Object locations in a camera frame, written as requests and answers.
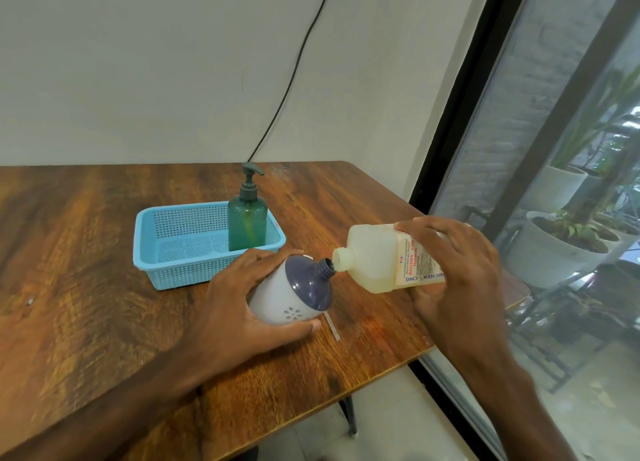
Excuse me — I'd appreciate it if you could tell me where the black cable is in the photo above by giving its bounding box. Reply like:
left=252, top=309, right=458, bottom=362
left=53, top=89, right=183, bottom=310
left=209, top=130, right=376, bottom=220
left=247, top=0, right=336, bottom=164

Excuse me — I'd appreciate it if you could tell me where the green pump dispenser bottle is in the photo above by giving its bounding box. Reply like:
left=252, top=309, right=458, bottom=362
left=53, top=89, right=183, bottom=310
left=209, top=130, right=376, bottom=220
left=227, top=162, right=269, bottom=252

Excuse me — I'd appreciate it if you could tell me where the person's right hand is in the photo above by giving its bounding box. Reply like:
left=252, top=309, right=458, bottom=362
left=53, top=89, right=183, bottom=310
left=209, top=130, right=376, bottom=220
left=394, top=216, right=507, bottom=359

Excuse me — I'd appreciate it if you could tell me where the black table leg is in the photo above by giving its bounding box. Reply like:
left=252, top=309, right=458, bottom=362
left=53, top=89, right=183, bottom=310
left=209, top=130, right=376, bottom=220
left=338, top=396, right=359, bottom=437

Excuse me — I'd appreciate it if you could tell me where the tall green leafy plant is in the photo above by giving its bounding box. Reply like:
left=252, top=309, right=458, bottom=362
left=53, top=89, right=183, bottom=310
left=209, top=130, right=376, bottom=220
left=550, top=68, right=640, bottom=177

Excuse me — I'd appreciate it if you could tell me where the small green potted plant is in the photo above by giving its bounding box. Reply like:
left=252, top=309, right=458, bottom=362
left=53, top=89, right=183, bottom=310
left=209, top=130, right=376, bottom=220
left=542, top=208, right=603, bottom=246

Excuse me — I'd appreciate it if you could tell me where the translucent refill bottle white label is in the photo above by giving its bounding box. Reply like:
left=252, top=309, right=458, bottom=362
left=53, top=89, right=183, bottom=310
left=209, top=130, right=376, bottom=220
left=332, top=223, right=447, bottom=295

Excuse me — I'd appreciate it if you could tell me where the black metal plant stand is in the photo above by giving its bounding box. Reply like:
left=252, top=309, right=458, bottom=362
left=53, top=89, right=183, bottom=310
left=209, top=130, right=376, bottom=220
left=502, top=268, right=640, bottom=394

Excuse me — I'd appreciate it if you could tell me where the person's left forearm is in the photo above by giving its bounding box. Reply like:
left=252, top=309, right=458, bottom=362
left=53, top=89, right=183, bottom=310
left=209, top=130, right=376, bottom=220
left=0, top=298, right=232, bottom=461

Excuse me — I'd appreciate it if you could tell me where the black window frame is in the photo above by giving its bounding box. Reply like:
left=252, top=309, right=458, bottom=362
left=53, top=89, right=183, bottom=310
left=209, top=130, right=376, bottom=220
left=407, top=0, right=640, bottom=461

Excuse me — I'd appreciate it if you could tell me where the person's left hand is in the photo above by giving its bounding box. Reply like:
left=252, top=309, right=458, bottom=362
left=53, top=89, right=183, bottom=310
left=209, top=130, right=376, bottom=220
left=196, top=248, right=322, bottom=377

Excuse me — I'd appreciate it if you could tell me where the person's right forearm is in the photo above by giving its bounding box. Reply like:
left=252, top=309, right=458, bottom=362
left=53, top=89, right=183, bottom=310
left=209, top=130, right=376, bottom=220
left=436, top=343, right=581, bottom=461

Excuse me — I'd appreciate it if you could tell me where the large white plant pot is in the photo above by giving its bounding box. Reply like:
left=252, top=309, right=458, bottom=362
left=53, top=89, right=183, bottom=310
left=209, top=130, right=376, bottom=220
left=518, top=211, right=612, bottom=289

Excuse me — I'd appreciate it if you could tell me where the blue plastic basket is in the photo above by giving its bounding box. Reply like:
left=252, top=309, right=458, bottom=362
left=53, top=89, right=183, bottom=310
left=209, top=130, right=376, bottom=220
left=132, top=201, right=287, bottom=291

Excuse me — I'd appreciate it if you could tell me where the white bottle with purple top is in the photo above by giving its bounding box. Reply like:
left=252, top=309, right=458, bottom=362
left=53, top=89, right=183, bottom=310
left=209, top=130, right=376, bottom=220
left=247, top=255, right=337, bottom=325

